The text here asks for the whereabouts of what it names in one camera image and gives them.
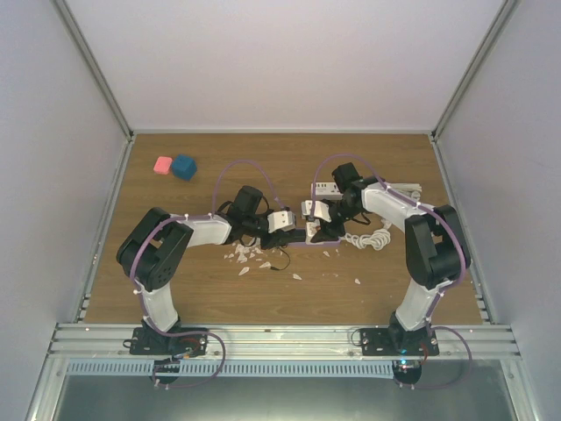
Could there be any thin black cable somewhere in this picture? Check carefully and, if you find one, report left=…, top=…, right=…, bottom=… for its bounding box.
left=267, top=247, right=291, bottom=272

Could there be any blue cube plug adapter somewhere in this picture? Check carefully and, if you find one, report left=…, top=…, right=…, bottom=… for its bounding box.
left=170, top=154, right=197, bottom=182

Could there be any pink cube plug adapter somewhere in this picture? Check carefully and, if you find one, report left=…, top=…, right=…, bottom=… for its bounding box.
left=153, top=156, right=174, bottom=175

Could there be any white cartoon cube adapter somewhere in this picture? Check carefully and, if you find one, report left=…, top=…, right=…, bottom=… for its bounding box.
left=305, top=219, right=322, bottom=244

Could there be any black plug adapter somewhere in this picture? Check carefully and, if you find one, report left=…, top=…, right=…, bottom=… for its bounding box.
left=287, top=229, right=307, bottom=244

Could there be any purple power strip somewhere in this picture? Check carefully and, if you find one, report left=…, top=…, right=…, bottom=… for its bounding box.
left=287, top=239, right=341, bottom=248

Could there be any white USB power strip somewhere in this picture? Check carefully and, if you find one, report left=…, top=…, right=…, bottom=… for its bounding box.
left=310, top=182, right=343, bottom=201

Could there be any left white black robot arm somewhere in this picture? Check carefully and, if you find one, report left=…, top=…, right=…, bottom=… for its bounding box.
left=116, top=185, right=306, bottom=354

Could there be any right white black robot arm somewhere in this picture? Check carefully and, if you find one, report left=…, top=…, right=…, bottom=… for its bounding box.
left=302, top=162, right=471, bottom=355

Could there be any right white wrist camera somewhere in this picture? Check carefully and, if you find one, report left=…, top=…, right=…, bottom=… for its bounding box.
left=301, top=200, right=331, bottom=222

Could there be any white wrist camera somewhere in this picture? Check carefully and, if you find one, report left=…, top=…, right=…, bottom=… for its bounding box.
left=267, top=210, right=296, bottom=233
left=301, top=200, right=331, bottom=222

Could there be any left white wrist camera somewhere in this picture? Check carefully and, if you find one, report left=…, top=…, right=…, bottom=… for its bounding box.
left=267, top=210, right=296, bottom=233

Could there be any white coiled cable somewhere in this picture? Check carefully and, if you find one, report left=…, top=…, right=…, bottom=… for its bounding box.
left=344, top=218, right=393, bottom=252

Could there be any white power strip cable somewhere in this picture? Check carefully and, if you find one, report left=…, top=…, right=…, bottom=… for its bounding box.
left=387, top=182, right=422, bottom=201

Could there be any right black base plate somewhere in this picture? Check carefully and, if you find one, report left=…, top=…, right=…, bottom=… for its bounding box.
left=351, top=325, right=439, bottom=357

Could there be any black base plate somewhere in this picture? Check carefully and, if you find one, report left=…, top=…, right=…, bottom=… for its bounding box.
left=123, top=325, right=208, bottom=357
left=351, top=325, right=439, bottom=357

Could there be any grey slotted cable duct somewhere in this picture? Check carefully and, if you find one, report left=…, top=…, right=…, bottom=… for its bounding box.
left=67, top=359, right=394, bottom=379

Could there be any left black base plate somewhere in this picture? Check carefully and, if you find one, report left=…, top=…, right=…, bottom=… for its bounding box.
left=123, top=325, right=208, bottom=357

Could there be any aluminium front rail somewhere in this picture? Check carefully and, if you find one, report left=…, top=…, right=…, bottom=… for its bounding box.
left=47, top=324, right=521, bottom=360

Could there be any right aluminium corner post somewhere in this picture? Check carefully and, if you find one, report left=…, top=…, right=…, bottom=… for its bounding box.
left=429, top=0, right=522, bottom=141

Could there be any aluminium corner post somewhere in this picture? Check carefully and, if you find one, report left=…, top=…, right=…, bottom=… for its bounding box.
left=53, top=0, right=135, bottom=141
left=429, top=0, right=522, bottom=141

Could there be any left aluminium corner post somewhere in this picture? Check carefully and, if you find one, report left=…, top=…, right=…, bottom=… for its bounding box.
left=53, top=0, right=135, bottom=141

